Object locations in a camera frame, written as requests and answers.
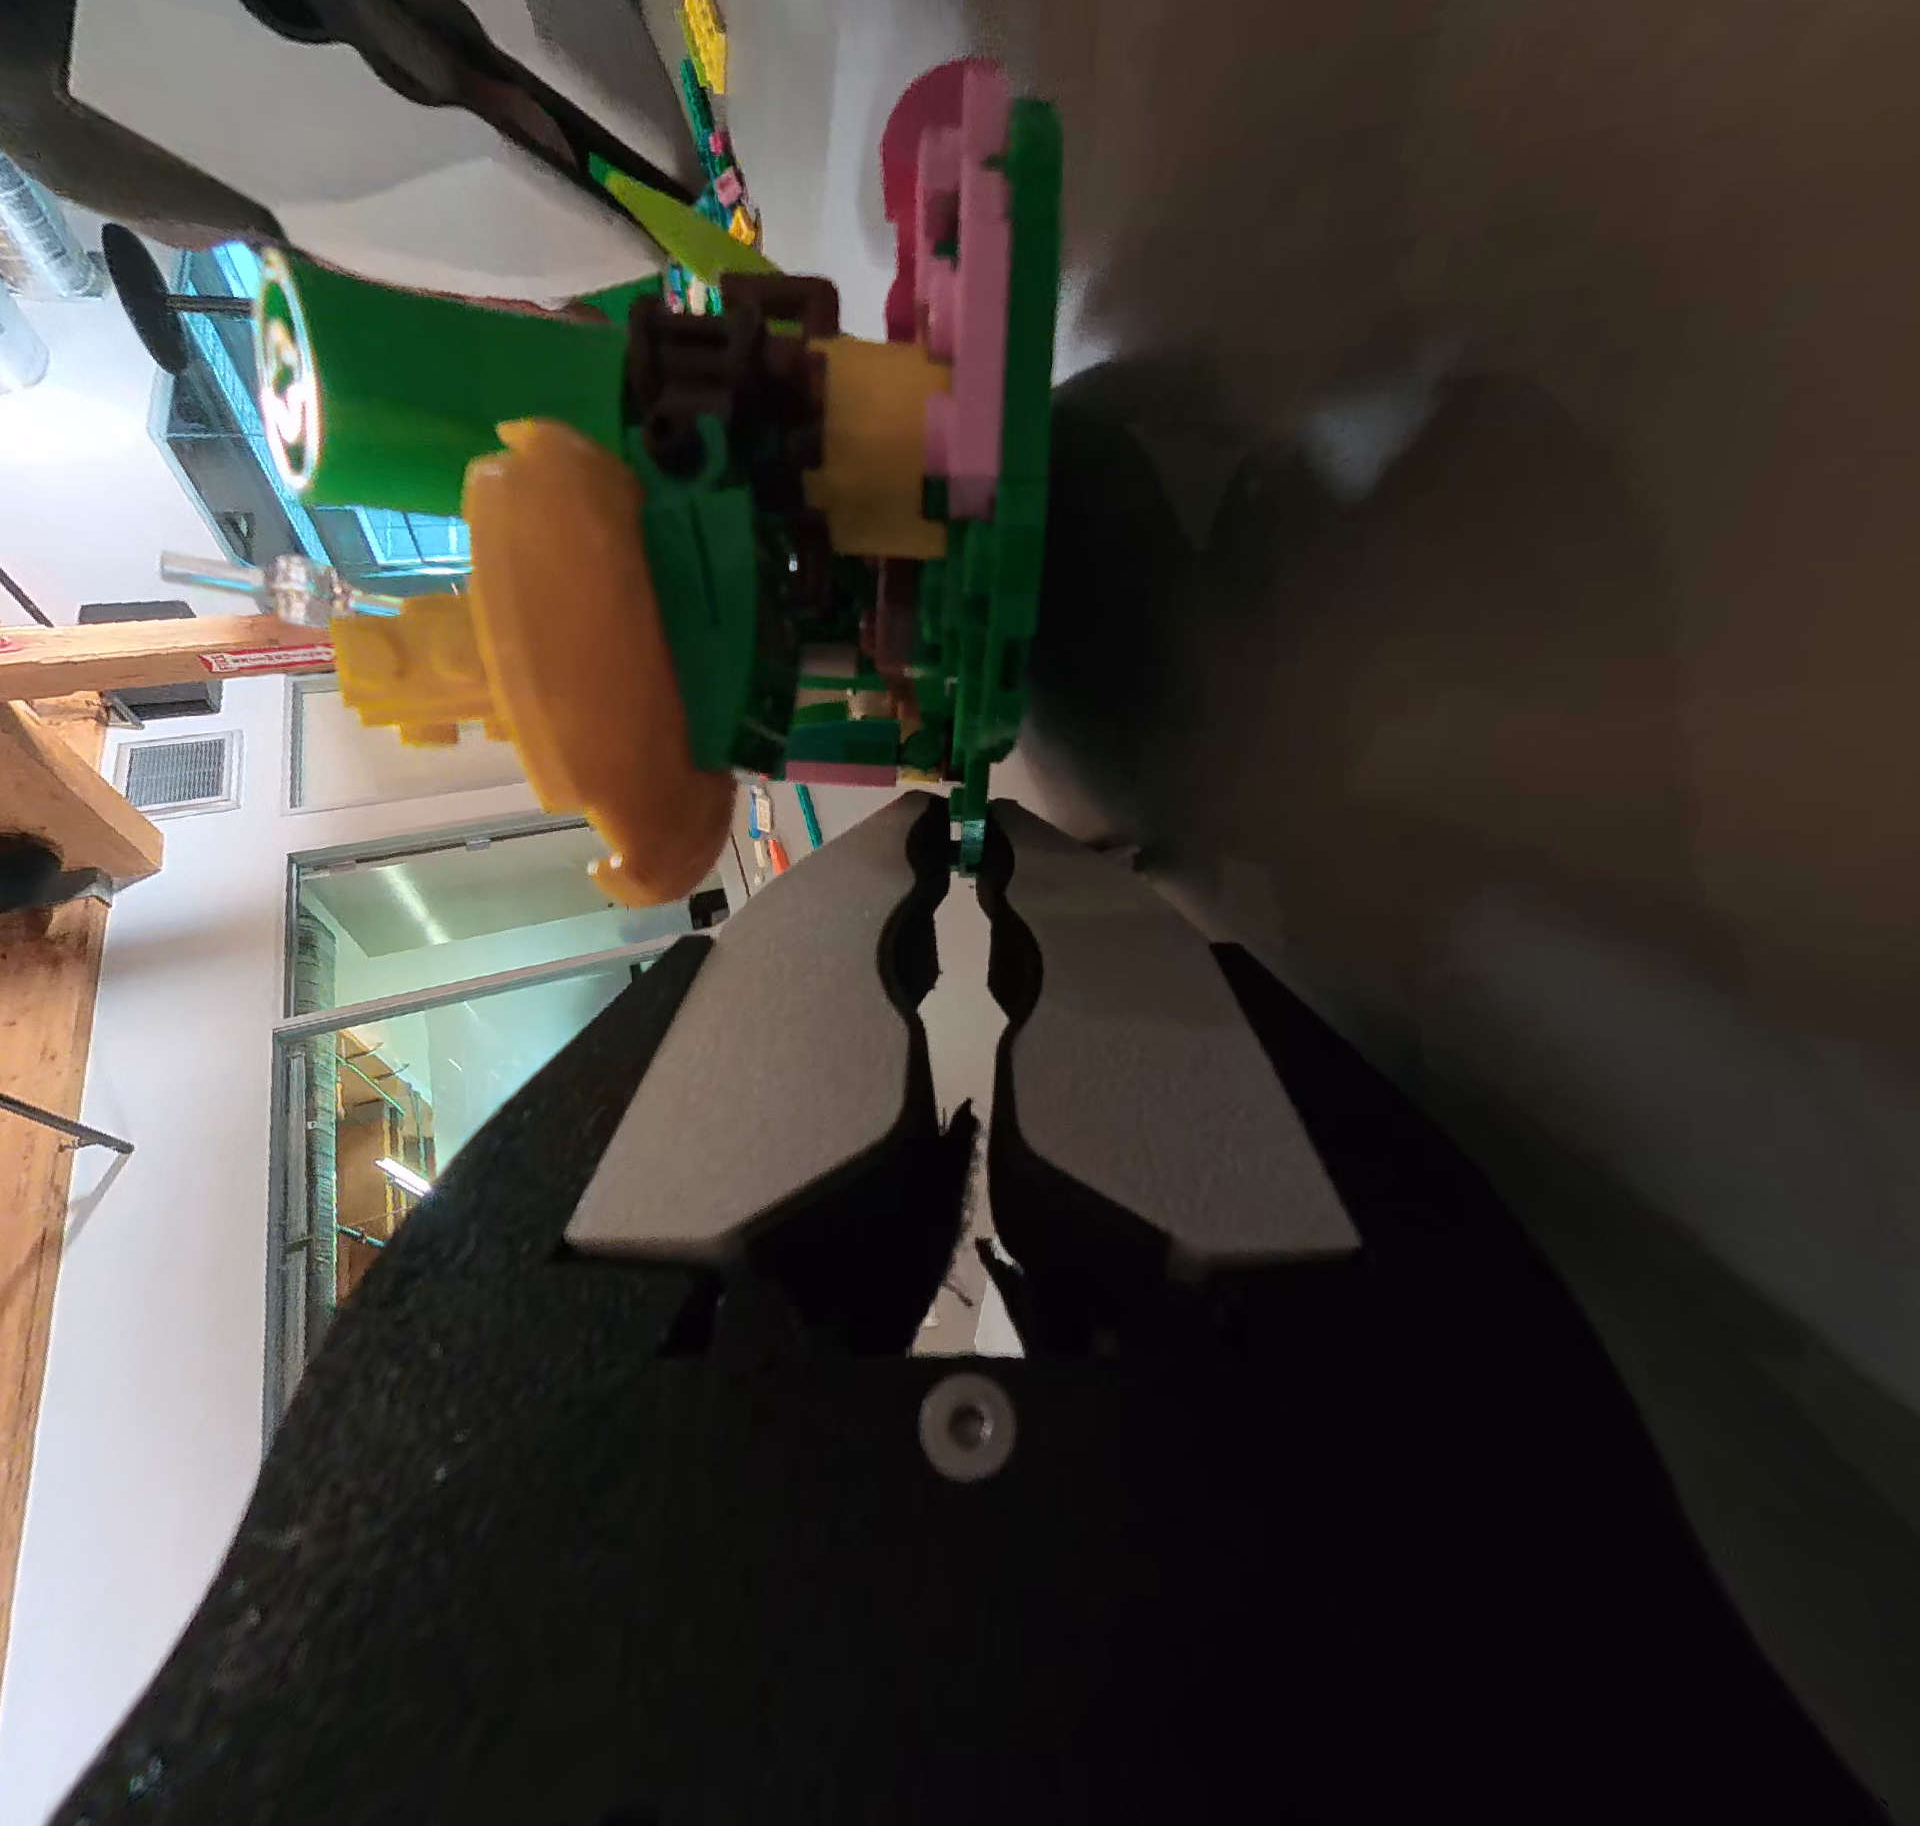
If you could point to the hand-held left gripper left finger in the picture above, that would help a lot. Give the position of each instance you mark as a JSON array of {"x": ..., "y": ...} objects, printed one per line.
[{"x": 781, "y": 1076}]

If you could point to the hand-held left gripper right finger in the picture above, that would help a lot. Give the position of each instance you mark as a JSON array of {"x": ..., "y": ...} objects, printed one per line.
[{"x": 1156, "y": 1076}]

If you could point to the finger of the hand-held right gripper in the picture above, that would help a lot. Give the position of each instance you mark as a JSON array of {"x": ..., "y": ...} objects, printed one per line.
[
  {"x": 586, "y": 12},
  {"x": 347, "y": 116}
]

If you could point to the colourful lego flower model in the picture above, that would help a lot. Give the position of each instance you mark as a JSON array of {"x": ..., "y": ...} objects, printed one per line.
[{"x": 421, "y": 402}]

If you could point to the scattered loose lego pieces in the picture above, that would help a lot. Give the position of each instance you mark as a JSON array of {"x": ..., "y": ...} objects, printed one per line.
[{"x": 706, "y": 42}]

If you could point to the glass door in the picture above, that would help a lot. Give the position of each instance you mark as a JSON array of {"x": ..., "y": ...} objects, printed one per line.
[{"x": 452, "y": 987}]

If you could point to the wooden beam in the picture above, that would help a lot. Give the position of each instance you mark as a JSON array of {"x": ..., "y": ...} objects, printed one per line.
[{"x": 137, "y": 653}]

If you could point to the white vent grille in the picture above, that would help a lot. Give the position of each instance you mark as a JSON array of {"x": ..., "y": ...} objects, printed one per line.
[{"x": 177, "y": 772}]

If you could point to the silver air duct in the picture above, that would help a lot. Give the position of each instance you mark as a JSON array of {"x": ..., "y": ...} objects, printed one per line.
[{"x": 37, "y": 228}]

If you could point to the wooden post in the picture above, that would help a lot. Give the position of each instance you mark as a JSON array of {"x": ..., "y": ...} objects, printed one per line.
[{"x": 47, "y": 1046}]

